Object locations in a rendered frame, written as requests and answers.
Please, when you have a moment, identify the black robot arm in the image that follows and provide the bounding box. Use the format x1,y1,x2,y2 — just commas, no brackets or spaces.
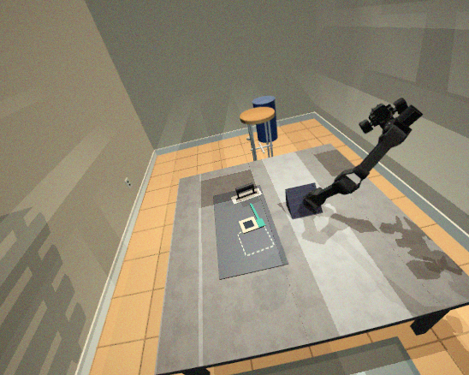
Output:
303,104,423,210

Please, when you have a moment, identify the turquoise small trowel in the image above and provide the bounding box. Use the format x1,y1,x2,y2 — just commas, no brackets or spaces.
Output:
250,203,266,228

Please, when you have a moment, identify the beige square tile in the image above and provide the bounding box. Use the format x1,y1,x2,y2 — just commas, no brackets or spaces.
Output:
239,217,259,234

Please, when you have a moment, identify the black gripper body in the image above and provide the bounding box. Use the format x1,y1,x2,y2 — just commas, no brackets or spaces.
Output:
359,98,408,133

